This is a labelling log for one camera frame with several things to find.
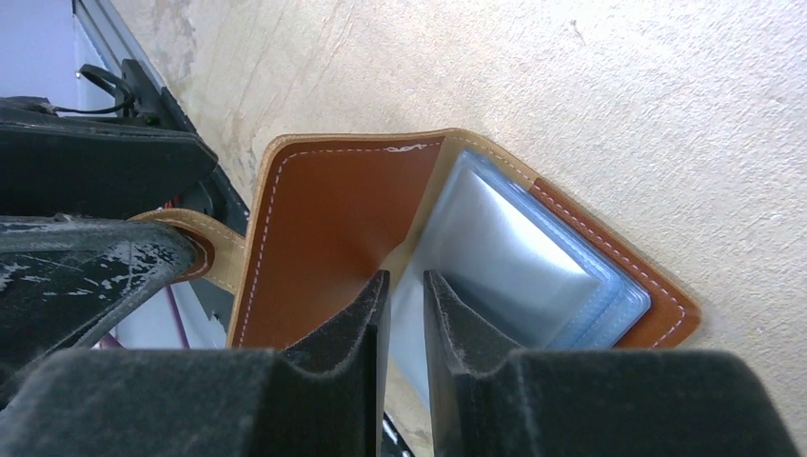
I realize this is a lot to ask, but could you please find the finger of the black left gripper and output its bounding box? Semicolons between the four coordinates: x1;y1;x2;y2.
0;97;219;221
1;215;199;386

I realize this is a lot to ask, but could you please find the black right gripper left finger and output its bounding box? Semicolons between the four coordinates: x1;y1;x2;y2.
1;270;389;456

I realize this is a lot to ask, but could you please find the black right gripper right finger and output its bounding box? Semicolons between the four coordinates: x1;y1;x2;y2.
423;270;797;456

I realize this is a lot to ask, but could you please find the brown leather card holder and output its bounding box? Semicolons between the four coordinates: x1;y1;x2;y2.
141;129;701;400

